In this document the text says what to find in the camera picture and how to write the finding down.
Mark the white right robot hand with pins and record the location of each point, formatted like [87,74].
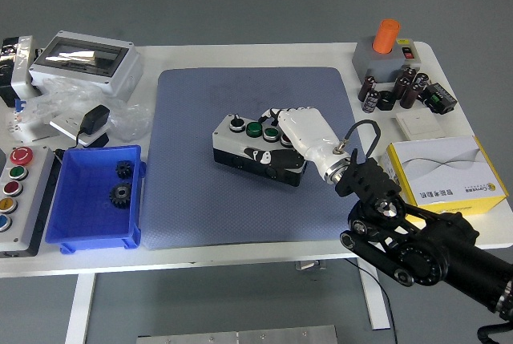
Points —
[308,135]

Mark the white black four-button box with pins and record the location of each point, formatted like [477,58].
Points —
[228,147]

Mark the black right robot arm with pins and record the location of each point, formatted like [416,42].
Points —
[441,256]

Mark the grey five-button control station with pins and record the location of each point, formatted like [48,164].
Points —
[36,199]

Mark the dark brown capacitor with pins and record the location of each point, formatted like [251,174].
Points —
[366,88]
[409,96]
[400,87]
[409,73]
[370,101]
[421,79]

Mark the blue-grey table mat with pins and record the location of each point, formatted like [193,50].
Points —
[240,91]

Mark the orange cylinder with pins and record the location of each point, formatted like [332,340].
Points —
[386,37]

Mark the black module with green terminal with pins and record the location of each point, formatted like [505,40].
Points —
[439,98]

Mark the yellow and white cardboard box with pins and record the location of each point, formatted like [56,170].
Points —
[441,167]

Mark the clear plastic bag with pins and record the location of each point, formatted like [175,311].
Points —
[128,119]

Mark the white table leg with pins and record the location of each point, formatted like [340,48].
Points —
[376,304]
[79,308]

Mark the small black gear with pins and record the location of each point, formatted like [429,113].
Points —
[124,169]

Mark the large black gear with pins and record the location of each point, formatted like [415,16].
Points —
[120,195]

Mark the grey metal plate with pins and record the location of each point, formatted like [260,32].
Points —
[240,336]

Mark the black power adapter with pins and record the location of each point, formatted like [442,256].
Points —
[95,118]

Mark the blue plastic bin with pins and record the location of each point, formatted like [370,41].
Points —
[80,215]

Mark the white socket plate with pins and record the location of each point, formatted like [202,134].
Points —
[66,122]

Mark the white breaker with blue lever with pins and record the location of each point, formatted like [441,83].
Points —
[20,123]

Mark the white and black device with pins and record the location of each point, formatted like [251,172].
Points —
[22,67]

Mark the grey switch box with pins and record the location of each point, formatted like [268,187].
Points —
[380,65]

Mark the white wall switch plate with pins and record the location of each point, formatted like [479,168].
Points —
[418,124]

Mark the metal table bracket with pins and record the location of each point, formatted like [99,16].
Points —
[310,265]

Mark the grey enclosure with clear lid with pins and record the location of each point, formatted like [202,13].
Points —
[120,75]

